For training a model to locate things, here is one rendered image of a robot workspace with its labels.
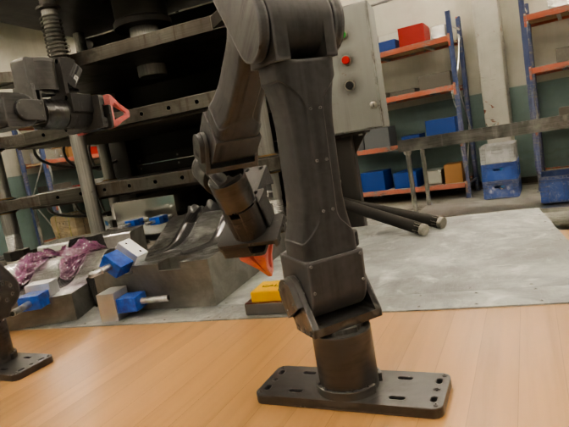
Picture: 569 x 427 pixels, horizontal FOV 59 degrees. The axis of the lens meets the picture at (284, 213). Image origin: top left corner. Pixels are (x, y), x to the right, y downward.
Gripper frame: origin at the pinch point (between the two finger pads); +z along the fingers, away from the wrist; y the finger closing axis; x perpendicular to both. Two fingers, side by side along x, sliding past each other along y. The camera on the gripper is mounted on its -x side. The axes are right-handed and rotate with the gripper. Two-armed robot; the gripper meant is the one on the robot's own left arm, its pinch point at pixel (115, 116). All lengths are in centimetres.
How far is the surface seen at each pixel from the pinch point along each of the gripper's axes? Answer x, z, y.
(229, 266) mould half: 34.1, -2.7, -24.6
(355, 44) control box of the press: -18, 76, -33
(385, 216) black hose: 33, 39, -46
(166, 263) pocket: 31.5, -8.9, -14.3
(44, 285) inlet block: 32.2, -19.2, 8.0
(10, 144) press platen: -8, 51, 104
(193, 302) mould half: 38.7, -11.1, -20.9
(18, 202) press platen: 15, 50, 105
